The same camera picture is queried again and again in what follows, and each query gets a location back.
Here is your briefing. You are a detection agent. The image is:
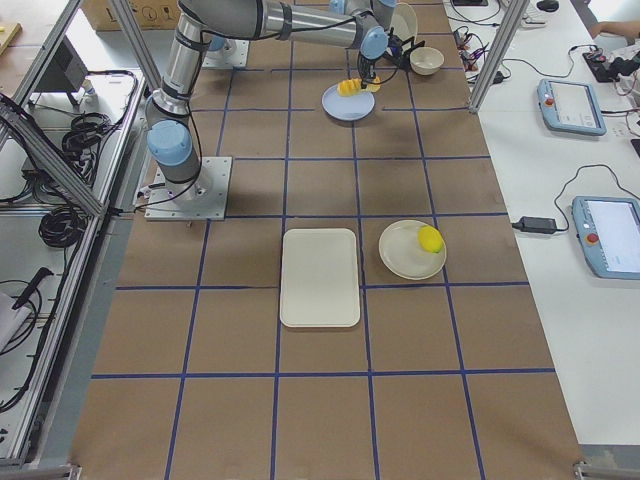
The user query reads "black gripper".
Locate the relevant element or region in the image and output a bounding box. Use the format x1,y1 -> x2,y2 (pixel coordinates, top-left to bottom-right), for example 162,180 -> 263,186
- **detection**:
357,53 -> 380,90

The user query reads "blue plate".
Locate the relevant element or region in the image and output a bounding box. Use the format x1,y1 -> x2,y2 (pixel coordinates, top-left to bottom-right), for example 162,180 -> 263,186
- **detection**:
321,85 -> 375,121

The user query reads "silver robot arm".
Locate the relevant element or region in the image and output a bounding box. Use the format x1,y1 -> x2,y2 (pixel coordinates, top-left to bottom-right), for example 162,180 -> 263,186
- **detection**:
207,35 -> 236,56
145,1 -> 396,207

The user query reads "cream plate in rack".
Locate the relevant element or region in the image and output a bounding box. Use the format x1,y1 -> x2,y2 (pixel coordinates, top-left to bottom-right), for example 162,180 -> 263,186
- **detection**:
391,2 -> 418,41

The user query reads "cream round plate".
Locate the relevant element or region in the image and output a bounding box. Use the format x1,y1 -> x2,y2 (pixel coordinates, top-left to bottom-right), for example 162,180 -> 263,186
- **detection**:
378,219 -> 447,280

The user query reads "black dish rack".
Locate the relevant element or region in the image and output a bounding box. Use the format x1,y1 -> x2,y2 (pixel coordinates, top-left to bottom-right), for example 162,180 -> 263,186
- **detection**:
383,28 -> 426,72

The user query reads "cream bowl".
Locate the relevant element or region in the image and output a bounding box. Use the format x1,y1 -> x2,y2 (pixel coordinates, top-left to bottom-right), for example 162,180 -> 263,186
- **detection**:
409,46 -> 445,76

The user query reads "yellow lemon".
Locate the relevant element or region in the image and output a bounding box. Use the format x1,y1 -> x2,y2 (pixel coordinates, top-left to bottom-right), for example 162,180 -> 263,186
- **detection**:
417,225 -> 445,254

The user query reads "white rectangular tray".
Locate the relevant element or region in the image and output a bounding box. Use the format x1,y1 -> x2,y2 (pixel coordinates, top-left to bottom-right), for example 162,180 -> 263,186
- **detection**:
280,228 -> 360,328

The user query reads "far blue teach pendant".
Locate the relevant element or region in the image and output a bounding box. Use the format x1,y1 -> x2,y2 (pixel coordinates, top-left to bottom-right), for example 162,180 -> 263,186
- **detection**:
537,78 -> 607,136

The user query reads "blue teach pendant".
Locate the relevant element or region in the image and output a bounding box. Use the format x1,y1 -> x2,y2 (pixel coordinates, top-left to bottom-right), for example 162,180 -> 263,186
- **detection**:
537,78 -> 607,136
571,196 -> 640,280

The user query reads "black power adapter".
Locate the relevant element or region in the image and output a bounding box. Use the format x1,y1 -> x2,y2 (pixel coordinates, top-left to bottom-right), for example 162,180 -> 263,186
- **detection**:
511,216 -> 558,235

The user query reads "near blue teach pendant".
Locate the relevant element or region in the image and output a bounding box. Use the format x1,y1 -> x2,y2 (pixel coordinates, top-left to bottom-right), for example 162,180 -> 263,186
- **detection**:
571,196 -> 640,280

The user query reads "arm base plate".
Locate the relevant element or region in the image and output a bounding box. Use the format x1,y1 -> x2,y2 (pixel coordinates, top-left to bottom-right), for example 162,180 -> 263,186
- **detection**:
144,157 -> 232,221
202,40 -> 249,70

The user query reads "aluminium frame post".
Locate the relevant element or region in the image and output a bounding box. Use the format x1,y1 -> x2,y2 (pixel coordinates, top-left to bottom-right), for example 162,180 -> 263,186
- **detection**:
468,0 -> 528,114

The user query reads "black cable bundle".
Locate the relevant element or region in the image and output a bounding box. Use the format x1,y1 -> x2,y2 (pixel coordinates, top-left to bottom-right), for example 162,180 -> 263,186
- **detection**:
60,112 -> 125,166

